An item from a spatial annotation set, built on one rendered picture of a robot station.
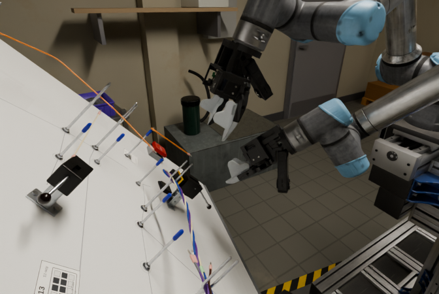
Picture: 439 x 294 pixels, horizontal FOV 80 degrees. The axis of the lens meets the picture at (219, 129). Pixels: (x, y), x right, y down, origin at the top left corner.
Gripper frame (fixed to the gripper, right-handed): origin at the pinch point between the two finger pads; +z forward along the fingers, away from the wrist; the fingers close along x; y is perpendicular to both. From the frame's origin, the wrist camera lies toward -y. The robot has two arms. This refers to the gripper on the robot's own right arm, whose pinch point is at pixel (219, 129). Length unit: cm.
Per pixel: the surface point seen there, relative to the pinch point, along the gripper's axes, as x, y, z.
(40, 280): 28.5, 31.3, 10.8
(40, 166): 9.2, 33.9, 9.6
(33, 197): 17.0, 33.8, 9.4
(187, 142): -139, -64, 69
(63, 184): 19.0, 30.9, 5.4
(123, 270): 24.3, 20.8, 15.7
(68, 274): 27.0, 28.5, 12.1
